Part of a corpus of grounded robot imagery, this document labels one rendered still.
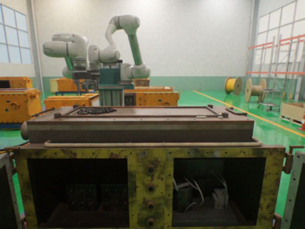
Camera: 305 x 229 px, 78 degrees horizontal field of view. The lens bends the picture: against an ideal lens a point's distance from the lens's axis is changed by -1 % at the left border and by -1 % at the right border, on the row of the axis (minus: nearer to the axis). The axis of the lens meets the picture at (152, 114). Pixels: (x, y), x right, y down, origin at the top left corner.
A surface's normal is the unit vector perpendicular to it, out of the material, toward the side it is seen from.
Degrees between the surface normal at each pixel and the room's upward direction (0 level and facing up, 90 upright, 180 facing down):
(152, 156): 90
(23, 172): 90
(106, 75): 90
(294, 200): 90
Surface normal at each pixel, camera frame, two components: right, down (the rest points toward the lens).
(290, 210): -0.89, 0.11
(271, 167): 0.01, 0.22
